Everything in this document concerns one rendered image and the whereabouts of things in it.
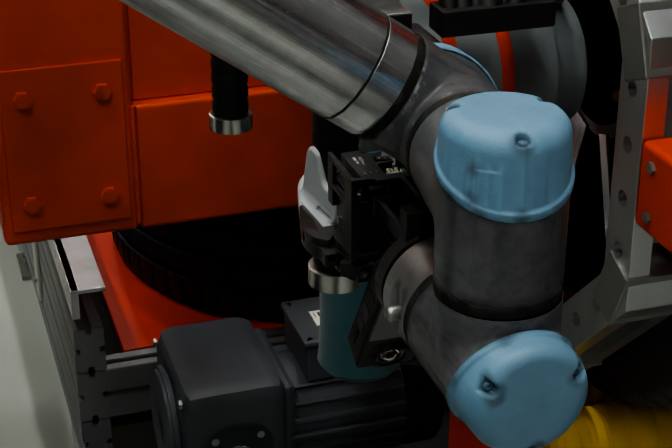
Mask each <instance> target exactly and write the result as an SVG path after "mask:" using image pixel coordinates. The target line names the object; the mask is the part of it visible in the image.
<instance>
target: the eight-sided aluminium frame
mask: <svg viewBox="0 0 672 448"><path fill-rule="evenodd" d="M610 2H611V5H612V8H613V12H614V15H615V18H616V21H617V24H618V28H619V34H620V43H621V53H622V69H621V80H620V91H619V103H618V114H617V125H616V137H615V148H614V160H613V171H612V182H611V194H610V205H609V216H608V228H607V239H606V251H605V262H604V265H603V268H602V271H601V273H600V275H598V276H597V277H596V278H595V279H593V280H592V281H591V282H590V283H589V284H587V285H586V286H585V287H584V288H582V289H581V290H580V291H579V292H577V293H576V294H575V295H574V296H572V297H571V298H570V299H569V300H567V301H566V302H565V303H564V304H563V308H562V320H561V334H562V336H565V337H566V338H567V339H568V340H569V341H570V342H571V343H572V344H573V346H574V348H575V350H576V354H577V356H578V357H579V358H580V360H581V361H582V363H583V365H584V367H585V370H586V371H587V370H588V369H590V368H591V367H594V366H599V365H602V360H604V359H605V358H607V357H608V356H610V355H611V354H613V353H614V352H616V351H617V350H619V349H620V348H622V347H623V346H625V345H626V344H628V343H629V342H631V341H632V340H634V339H635V338H637V337H638V336H640V335H641V334H643V333H644V332H646V331H647V330H649V329H650V328H652V327H653V326H655V325H656V324H658V323H660V322H661V321H663V320H664V319H666V318H667V317H669V316H670V315H672V254H671V253H670V252H669V251H668V250H667V249H666V248H664V247H663V246H662V245H661V244H660V243H659V242H658V241H656V240H655V239H654V238H653V237H652V236H651V235H649V234H648V233H647V232H646V231H645V230H644V229H642V228H641V227H640V226H639V225H638V224H637V222H636V215H637V205H638V194H639V184H640V174H641V163H642V153H643V145H644V143H645V142H646V141H648V140H655V139H662V138H670V137H672V0H610Z"/></svg>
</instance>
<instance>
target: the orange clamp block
mask: <svg viewBox="0 0 672 448"><path fill-rule="evenodd" d="M636 222H637V224H638V225H639V226H640V227H641V228H642V229H644V230H645V231H646V232H647V233H648V234H649V235H651V236H652V237H653V238H654V239H655V240H656V241H658V242H659V243H660V244H661V245H662V246H663V247H664V248H666V249H667V250H668V251H669V252H670V253H671V254H672V137H670V138H662V139H655V140H648V141H646V142H645V143H644V145H643V153H642V163H641V174H640V184H639V194H638V205H637V215H636Z"/></svg>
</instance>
